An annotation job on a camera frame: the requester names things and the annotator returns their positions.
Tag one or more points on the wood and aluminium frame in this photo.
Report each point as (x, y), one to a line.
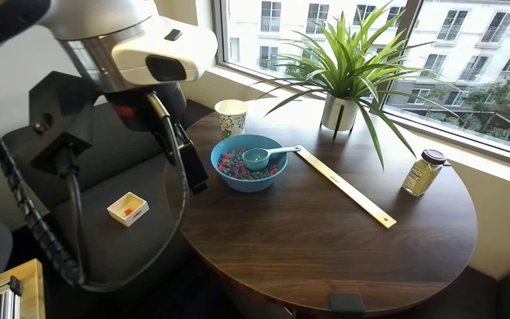
(22, 290)

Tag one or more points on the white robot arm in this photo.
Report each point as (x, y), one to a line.
(119, 42)

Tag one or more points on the black table edge clamp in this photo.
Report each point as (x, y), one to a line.
(347, 304)

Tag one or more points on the blue plastic scoop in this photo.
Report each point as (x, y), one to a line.
(257, 157)

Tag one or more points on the green spiky plant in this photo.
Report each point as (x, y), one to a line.
(349, 65)

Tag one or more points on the white plant pot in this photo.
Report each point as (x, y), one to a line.
(347, 116)

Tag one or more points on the glass jar with dark lid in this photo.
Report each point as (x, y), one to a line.
(422, 175)

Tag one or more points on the white building outside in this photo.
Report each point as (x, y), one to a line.
(473, 36)

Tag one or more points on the black low seat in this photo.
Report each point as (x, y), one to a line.
(503, 295)

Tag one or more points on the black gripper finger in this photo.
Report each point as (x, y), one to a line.
(195, 169)

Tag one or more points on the white patterned paper cup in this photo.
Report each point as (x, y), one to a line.
(231, 118)

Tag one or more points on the round dark wooden table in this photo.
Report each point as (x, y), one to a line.
(326, 242)

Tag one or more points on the colourful beads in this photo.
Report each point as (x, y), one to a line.
(231, 169)

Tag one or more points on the blue plastic bowl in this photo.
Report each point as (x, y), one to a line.
(248, 185)

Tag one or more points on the long wooden ruler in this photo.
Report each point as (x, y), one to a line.
(349, 189)

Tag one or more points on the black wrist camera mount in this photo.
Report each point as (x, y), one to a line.
(66, 118)

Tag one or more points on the small white open box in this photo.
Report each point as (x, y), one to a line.
(128, 210)

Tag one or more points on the window frame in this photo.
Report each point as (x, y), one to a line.
(473, 143)

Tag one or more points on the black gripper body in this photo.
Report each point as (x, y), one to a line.
(149, 113)

